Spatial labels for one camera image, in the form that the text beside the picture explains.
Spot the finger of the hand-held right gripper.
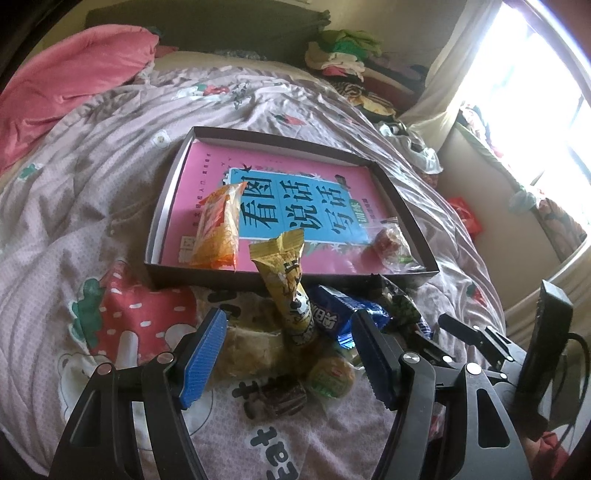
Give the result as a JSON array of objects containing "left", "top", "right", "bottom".
[
  {"left": 438, "top": 313, "right": 526, "bottom": 376},
  {"left": 405, "top": 332, "right": 456, "bottom": 371}
]

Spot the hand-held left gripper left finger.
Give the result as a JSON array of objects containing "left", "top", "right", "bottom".
[{"left": 48, "top": 307, "right": 229, "bottom": 480}]

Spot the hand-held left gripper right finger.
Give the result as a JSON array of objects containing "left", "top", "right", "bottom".
[{"left": 352, "top": 310, "right": 534, "bottom": 480}]

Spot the clear-wrapped crispy pastry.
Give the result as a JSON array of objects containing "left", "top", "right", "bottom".
[{"left": 198, "top": 295, "right": 291, "bottom": 383}]

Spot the dark green snack packet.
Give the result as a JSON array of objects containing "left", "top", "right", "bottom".
[{"left": 379, "top": 276, "right": 423, "bottom": 334}]

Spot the blue cookie packet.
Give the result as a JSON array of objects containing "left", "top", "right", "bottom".
[{"left": 307, "top": 285, "right": 393, "bottom": 352}]

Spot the yellow snack packet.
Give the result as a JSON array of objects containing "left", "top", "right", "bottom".
[{"left": 248, "top": 231, "right": 320, "bottom": 350}]

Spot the dark cardboard box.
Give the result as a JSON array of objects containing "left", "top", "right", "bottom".
[{"left": 144, "top": 126, "right": 439, "bottom": 292}]

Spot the dark brown wrapped candy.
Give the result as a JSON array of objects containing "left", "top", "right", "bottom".
[{"left": 252, "top": 381, "right": 309, "bottom": 421}]

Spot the floral cloth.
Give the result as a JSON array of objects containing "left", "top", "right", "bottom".
[{"left": 536, "top": 198, "right": 591, "bottom": 264}]

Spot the clear bag of red candy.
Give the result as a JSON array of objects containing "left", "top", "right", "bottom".
[{"left": 367, "top": 217, "right": 423, "bottom": 273}]

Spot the red plastic bag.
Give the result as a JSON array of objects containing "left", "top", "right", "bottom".
[{"left": 445, "top": 196, "right": 483, "bottom": 238}]

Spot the orange snack packet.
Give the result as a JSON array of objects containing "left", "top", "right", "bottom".
[{"left": 189, "top": 181, "right": 250, "bottom": 272}]

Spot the white plastic bag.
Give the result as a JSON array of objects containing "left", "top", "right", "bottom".
[{"left": 379, "top": 121, "right": 441, "bottom": 174}]

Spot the pink and blue book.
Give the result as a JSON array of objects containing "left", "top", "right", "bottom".
[{"left": 167, "top": 142, "right": 419, "bottom": 274}]

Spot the leopard print cloth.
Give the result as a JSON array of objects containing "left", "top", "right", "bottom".
[{"left": 332, "top": 80, "right": 398, "bottom": 121}]

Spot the white curtain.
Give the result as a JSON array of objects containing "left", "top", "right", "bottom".
[{"left": 399, "top": 0, "right": 513, "bottom": 148}]

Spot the pile of folded clothes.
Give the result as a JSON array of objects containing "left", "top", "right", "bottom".
[{"left": 305, "top": 28, "right": 430, "bottom": 93}]

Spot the pink quilt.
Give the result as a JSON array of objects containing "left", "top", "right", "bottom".
[{"left": 0, "top": 25, "right": 160, "bottom": 176}]

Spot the dark headboard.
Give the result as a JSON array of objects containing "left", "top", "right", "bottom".
[{"left": 85, "top": 0, "right": 331, "bottom": 70}]

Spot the black cable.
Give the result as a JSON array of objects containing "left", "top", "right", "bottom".
[{"left": 554, "top": 331, "right": 591, "bottom": 468}]

